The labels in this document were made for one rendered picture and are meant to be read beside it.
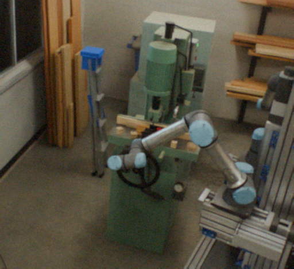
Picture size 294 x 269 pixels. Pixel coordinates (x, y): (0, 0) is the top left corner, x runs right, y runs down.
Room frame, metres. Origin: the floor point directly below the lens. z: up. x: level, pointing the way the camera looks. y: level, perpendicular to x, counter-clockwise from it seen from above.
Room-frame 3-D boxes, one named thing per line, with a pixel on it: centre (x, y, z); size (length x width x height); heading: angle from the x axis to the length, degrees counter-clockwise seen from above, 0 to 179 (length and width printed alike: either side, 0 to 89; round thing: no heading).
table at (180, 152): (2.40, -0.06, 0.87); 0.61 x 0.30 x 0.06; 78
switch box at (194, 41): (2.80, -0.25, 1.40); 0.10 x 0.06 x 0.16; 168
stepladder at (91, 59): (3.32, 0.46, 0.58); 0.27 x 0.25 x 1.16; 81
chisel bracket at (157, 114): (2.53, -0.05, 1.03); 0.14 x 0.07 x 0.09; 168
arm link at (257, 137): (2.42, -0.76, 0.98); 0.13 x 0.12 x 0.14; 80
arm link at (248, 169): (1.96, -0.55, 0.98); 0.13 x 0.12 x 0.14; 177
